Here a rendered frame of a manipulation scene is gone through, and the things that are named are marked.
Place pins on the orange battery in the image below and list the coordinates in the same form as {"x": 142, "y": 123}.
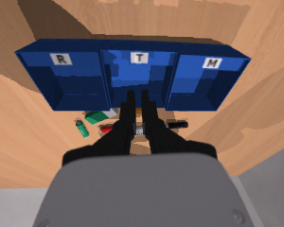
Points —
{"x": 138, "y": 110}

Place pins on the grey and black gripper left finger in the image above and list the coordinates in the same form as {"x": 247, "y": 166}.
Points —
{"x": 116, "y": 142}

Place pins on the green and white eraser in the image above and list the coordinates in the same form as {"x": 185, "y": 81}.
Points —
{"x": 95, "y": 117}

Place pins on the red aa battery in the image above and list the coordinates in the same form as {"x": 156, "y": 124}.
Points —
{"x": 105, "y": 129}

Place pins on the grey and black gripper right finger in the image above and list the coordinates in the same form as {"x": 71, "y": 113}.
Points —
{"x": 164, "y": 140}

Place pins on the green aa battery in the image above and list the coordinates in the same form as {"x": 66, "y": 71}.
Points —
{"x": 82, "y": 129}

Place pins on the blue three-compartment bin rack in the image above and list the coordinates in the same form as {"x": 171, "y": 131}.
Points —
{"x": 132, "y": 65}

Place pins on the black aa battery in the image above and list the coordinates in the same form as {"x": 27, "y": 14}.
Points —
{"x": 177, "y": 125}

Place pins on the white domino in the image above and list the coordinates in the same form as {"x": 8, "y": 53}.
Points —
{"x": 139, "y": 131}

